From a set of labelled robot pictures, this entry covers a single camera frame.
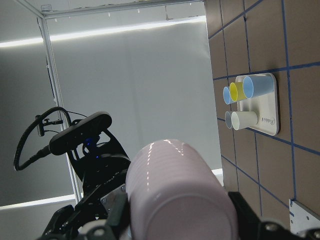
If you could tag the yellow plastic cup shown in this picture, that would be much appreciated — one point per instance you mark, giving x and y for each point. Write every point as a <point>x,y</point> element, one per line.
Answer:
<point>237,92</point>

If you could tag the cream plastic tray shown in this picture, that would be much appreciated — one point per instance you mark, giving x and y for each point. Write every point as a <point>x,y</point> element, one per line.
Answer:
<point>265,106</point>

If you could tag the pink plastic cup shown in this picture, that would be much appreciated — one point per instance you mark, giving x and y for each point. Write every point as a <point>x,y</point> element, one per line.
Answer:
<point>173,195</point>

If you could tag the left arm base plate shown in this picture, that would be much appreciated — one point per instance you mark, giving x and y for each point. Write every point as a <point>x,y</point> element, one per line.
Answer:
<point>301,217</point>

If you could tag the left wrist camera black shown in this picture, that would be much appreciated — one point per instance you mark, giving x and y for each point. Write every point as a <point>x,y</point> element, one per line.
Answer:
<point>74,135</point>

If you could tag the grey plastic cup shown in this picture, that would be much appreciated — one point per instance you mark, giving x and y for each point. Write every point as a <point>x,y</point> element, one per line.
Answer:
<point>228,119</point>

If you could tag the light blue cup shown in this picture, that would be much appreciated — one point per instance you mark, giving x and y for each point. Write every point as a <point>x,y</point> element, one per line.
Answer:
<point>227,95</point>
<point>255,86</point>

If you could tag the light blue cup near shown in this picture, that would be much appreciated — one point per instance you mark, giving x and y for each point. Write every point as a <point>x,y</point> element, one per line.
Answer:
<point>255,86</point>

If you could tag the light blue cup far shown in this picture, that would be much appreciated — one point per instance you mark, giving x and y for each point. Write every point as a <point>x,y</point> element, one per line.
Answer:
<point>227,95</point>

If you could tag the cream plastic cup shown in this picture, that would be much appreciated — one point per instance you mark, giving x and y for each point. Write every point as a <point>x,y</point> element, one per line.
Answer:
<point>243,119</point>

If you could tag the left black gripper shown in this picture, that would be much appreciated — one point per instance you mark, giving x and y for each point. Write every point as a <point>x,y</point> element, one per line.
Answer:
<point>102,170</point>

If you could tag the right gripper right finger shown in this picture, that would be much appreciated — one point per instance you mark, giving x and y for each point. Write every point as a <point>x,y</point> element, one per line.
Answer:
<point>250,227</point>

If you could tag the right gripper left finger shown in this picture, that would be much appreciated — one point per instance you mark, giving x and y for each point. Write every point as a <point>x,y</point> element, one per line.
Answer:
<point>115,220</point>

